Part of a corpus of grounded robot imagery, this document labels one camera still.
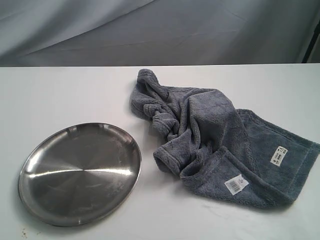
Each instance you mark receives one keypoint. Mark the grey fluffy towel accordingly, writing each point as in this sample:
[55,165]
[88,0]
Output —
[220,152]

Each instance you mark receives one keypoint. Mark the round stainless steel plate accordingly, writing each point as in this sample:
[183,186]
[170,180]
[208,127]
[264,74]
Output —
[80,174]

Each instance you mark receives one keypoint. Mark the black stand pole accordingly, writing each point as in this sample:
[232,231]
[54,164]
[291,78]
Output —
[312,42]

